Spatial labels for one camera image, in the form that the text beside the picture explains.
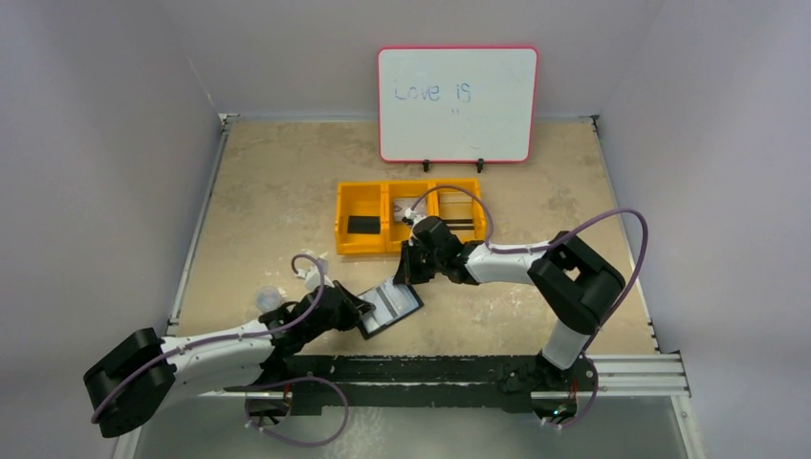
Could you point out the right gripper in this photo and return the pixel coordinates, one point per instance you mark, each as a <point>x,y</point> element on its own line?
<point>412,261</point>

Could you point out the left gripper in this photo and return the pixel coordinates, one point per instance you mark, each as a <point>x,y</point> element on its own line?
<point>353,308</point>

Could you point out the black leather card holder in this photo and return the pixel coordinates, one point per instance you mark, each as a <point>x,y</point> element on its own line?
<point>390,303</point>

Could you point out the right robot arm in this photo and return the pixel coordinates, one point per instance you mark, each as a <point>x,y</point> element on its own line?
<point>581,287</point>

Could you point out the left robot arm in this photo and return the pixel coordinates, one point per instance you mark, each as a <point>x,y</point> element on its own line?
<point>145,372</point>

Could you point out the gold striped card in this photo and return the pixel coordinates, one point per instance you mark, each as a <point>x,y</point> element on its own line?
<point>456,209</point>

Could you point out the silver VIP card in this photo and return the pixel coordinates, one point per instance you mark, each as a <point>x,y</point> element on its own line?
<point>400,206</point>

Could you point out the black card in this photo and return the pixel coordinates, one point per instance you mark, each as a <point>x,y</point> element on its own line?
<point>363,224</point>

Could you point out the middle yellow bin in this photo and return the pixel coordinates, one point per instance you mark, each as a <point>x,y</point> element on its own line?
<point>395,234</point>

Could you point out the left yellow bin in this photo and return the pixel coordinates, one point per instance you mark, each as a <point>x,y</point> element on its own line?
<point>358,198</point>

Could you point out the pink framed whiteboard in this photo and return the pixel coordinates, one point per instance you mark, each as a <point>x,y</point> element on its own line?
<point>456,104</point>

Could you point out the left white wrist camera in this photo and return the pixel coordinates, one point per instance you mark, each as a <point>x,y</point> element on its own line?
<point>315,274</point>

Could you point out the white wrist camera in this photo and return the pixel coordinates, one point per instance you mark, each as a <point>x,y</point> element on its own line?
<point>411,219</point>
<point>315,274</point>

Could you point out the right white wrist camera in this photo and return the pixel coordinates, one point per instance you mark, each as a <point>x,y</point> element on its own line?
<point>411,219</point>

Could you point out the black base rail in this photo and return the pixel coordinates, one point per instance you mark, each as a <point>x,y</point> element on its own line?
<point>310,395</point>

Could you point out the aluminium frame rail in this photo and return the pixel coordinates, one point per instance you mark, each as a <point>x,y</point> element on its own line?
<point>643,374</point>

